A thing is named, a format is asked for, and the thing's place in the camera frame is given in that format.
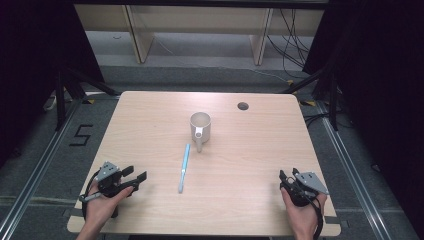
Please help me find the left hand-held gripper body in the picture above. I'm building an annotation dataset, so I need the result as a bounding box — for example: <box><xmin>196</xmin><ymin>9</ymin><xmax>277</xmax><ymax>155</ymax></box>
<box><xmin>79</xmin><ymin>161</ymin><xmax>134</xmax><ymax>203</ymax></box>

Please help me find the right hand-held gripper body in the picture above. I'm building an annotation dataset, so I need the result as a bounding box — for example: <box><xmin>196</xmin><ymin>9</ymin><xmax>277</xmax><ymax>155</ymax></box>
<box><xmin>279</xmin><ymin>171</ymin><xmax>329</xmax><ymax>208</ymax></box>

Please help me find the white cup with holder handle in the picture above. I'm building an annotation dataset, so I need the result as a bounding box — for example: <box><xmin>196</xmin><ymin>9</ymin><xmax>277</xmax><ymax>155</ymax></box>
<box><xmin>189</xmin><ymin>111</ymin><xmax>212</xmax><ymax>154</ymax></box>

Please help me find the person's right hand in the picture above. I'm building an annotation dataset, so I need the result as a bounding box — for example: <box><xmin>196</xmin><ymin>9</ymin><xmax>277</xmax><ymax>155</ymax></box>
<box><xmin>280</xmin><ymin>188</ymin><xmax>328</xmax><ymax>236</ymax></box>

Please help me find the person's left hand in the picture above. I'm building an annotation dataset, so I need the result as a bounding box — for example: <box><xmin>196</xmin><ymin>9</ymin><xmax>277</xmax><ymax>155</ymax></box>
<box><xmin>83</xmin><ymin>186</ymin><xmax>135</xmax><ymax>229</ymax></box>

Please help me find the black tape floor mark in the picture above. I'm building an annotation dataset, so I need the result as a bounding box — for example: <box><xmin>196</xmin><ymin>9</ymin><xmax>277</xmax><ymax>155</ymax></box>
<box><xmin>68</xmin><ymin>124</ymin><xmax>94</xmax><ymax>147</ymax></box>

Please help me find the black metal stand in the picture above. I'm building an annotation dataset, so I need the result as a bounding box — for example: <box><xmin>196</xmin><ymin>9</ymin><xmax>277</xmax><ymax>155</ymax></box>
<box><xmin>54</xmin><ymin>65</ymin><xmax>122</xmax><ymax>132</ymax></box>
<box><xmin>280</xmin><ymin>65</ymin><xmax>340</xmax><ymax>132</ymax></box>

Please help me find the dark curtain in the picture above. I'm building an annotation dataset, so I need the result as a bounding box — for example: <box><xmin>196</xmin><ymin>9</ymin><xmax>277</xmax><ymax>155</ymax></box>
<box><xmin>0</xmin><ymin>0</ymin><xmax>105</xmax><ymax>169</ymax></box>
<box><xmin>302</xmin><ymin>0</ymin><xmax>424</xmax><ymax>234</ymax></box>

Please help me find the beige wooden shelf unit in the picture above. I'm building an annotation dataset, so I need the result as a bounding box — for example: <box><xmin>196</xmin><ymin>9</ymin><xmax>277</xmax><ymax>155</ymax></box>
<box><xmin>74</xmin><ymin>4</ymin><xmax>325</xmax><ymax>66</ymax></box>

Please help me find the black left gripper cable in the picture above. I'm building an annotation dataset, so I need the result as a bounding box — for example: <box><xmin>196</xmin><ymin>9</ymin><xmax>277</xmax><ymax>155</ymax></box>
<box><xmin>81</xmin><ymin>169</ymin><xmax>102</xmax><ymax>221</ymax></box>

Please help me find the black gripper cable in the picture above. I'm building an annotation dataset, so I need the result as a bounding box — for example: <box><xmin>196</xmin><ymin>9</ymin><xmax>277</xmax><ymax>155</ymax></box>
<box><xmin>308</xmin><ymin>191</ymin><xmax>325</xmax><ymax>240</ymax></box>
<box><xmin>81</xmin><ymin>169</ymin><xmax>102</xmax><ymax>221</ymax></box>

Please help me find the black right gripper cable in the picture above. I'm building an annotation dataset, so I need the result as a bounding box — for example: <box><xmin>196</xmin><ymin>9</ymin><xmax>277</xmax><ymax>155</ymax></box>
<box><xmin>308</xmin><ymin>191</ymin><xmax>325</xmax><ymax>240</ymax></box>

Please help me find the aluminium floor rail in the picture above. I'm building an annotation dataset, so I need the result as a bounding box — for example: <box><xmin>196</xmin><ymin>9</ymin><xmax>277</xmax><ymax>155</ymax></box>
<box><xmin>0</xmin><ymin>99</ymin><xmax>83</xmax><ymax>240</ymax></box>
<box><xmin>315</xmin><ymin>99</ymin><xmax>395</xmax><ymax>240</ymax></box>

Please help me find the black floor cable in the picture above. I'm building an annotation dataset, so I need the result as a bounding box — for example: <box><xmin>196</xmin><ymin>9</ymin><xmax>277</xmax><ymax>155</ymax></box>
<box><xmin>302</xmin><ymin>112</ymin><xmax>355</xmax><ymax>130</ymax></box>

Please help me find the thick white cable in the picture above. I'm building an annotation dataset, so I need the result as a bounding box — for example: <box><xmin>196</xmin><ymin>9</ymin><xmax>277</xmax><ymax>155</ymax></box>
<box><xmin>42</xmin><ymin>94</ymin><xmax>58</xmax><ymax>113</ymax></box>

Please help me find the thin white floor cable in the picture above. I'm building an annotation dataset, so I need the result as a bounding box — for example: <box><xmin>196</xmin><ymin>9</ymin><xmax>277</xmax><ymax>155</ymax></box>
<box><xmin>153</xmin><ymin>35</ymin><xmax>292</xmax><ymax>83</ymax></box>

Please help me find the bundle of black wall cables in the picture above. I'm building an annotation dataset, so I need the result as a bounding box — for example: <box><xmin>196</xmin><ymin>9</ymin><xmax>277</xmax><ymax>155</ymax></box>
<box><xmin>266</xmin><ymin>8</ymin><xmax>312</xmax><ymax>80</ymax></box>

